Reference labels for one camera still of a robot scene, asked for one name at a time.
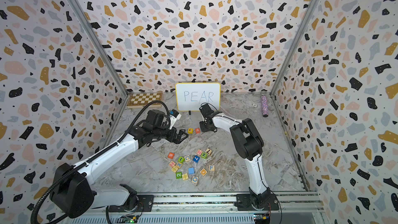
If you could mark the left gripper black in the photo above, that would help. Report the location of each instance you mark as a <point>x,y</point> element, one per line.
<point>172,138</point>

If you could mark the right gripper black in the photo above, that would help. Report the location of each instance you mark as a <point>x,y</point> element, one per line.
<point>202,129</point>

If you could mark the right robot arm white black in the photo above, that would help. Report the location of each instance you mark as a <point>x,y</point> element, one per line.
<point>248,144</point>

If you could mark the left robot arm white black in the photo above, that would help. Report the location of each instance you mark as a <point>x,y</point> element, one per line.
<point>76,194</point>

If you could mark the orange B block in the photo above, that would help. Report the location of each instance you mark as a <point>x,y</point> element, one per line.
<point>171,155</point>

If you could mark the wooden 7 block purple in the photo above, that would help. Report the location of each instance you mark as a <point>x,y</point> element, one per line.
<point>208,151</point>

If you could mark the wooden X block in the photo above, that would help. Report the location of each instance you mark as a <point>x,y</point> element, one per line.
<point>179,165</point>

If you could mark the green N block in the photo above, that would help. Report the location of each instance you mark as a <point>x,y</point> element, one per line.
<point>204,155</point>

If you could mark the wooden divide sign block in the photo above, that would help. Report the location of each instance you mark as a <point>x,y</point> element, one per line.
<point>175,169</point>

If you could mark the blue 7 block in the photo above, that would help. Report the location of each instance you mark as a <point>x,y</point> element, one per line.
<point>196,159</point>

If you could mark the wooden block yellow pattern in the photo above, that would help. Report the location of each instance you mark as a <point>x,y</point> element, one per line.
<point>185,176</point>

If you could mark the wooden block orange Q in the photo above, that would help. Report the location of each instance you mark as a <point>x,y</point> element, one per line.
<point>203,172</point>

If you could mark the wooden block blue circle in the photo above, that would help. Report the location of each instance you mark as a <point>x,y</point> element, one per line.
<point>194,180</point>

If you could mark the wooden chessboard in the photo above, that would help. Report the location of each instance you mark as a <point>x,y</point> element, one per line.
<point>139,100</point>

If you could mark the pink speckled bottle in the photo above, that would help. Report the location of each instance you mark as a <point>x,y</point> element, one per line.
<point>264,103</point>

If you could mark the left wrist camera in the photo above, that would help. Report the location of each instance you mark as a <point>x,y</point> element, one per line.
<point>174,116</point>

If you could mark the whiteboard with yellow frame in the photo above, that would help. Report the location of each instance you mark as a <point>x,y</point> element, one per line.
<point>190,96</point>

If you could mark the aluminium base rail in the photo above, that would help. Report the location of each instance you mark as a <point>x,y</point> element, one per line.
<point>289,207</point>

